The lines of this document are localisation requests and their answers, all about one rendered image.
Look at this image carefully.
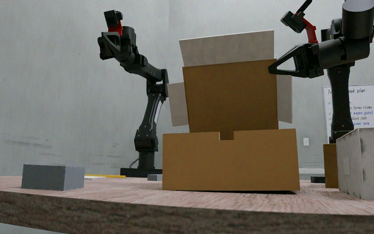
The white box with tan tape band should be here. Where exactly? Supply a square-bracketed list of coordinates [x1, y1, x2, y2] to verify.
[336, 127, 374, 200]

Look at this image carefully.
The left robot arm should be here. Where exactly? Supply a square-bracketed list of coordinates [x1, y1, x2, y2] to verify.
[280, 0, 374, 144]

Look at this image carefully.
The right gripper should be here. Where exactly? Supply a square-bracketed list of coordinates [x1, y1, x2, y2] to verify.
[98, 20, 133, 62]

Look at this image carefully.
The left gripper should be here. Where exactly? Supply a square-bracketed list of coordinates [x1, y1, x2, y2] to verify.
[268, 18, 345, 79]

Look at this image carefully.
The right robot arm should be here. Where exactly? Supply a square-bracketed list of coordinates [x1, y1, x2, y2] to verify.
[104, 10, 169, 172]

